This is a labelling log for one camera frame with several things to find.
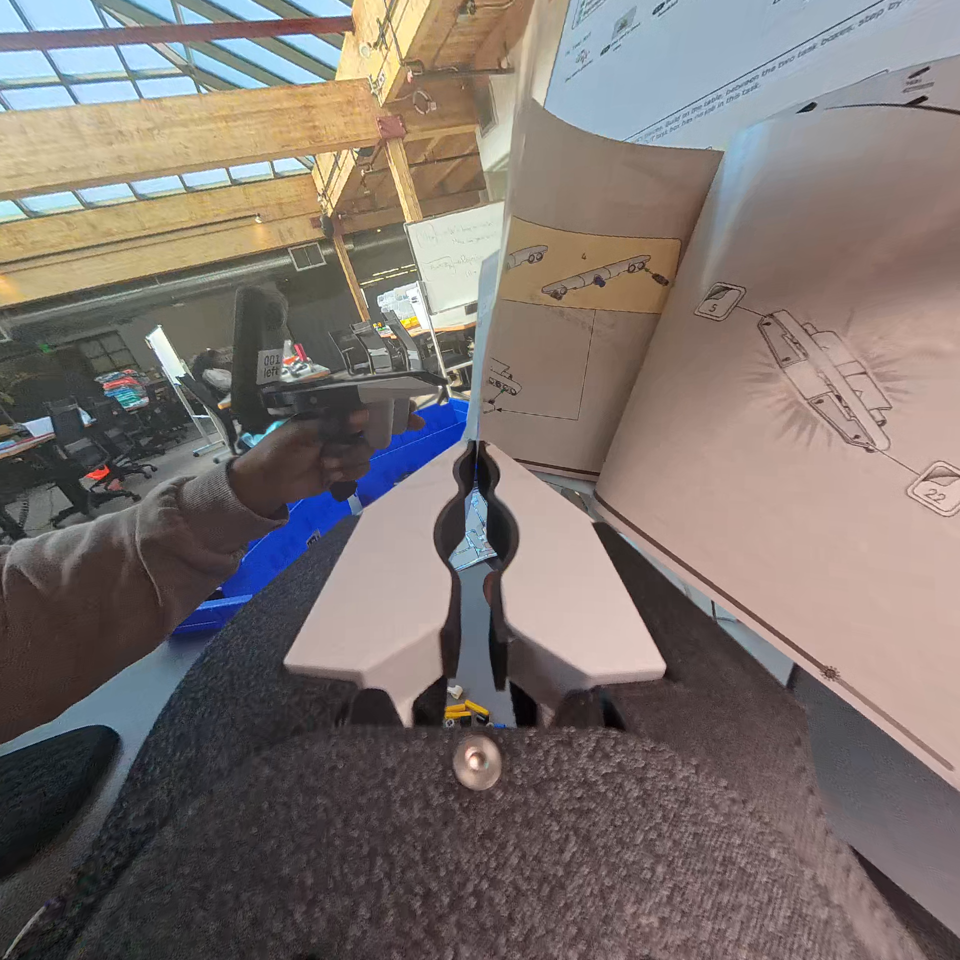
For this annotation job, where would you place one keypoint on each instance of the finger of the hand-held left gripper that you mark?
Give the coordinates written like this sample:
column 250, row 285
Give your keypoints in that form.
column 405, row 381

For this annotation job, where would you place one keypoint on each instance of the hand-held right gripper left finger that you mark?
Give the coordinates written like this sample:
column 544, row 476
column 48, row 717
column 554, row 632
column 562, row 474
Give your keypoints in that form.
column 382, row 592

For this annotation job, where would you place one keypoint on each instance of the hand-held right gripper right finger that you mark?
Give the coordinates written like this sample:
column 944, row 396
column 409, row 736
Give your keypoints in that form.
column 577, row 600

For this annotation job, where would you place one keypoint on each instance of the building instruction booklet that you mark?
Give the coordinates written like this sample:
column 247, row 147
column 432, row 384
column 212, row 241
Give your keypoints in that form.
column 787, row 525

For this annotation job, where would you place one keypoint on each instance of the person's left forearm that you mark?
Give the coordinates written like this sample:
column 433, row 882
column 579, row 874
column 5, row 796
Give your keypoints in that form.
column 97, row 592

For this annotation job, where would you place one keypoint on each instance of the person's left hand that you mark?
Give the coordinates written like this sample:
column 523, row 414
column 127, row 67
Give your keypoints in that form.
column 285, row 472

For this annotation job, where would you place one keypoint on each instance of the shelf of clear storage boxes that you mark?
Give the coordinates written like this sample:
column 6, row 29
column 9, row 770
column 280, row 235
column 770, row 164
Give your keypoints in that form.
column 401, row 307

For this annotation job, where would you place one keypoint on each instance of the blue plastic bin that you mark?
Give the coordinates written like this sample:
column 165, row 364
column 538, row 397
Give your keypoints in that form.
column 300, row 547

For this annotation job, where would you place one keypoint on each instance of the small whiteboard on stand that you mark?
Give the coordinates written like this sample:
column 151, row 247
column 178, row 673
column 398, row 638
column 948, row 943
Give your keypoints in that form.
column 169, row 360

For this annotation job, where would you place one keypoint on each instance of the clear plastic parts bag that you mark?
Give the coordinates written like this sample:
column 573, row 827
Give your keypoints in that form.
column 472, row 532

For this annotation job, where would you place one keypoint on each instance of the yellow plastic brick pieces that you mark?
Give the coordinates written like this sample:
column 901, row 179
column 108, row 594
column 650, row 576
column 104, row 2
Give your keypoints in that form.
column 466, row 712

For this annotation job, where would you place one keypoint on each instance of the stack of colourful cloths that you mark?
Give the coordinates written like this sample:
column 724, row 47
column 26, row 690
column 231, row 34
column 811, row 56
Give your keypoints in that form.
column 124, row 390

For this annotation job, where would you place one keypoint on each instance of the printed instruction sheet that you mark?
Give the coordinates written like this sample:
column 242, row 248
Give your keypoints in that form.
column 712, row 52

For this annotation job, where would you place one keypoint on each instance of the large wall whiteboard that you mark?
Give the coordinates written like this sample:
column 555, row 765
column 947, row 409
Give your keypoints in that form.
column 454, row 259

